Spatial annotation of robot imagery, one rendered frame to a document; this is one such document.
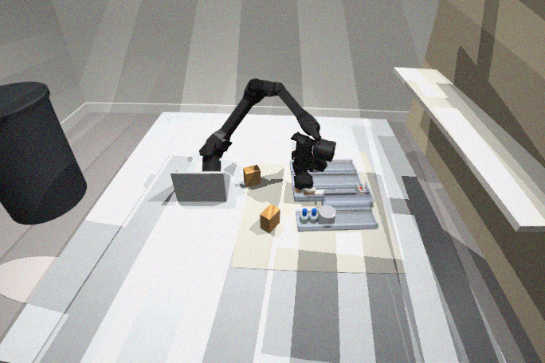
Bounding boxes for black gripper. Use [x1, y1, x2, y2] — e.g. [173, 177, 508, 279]
[292, 150, 314, 190]

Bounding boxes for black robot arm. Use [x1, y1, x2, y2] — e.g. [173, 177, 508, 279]
[199, 79, 337, 172]

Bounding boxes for tan cardboard box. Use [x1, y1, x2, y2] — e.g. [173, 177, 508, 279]
[260, 205, 280, 233]
[243, 165, 261, 187]

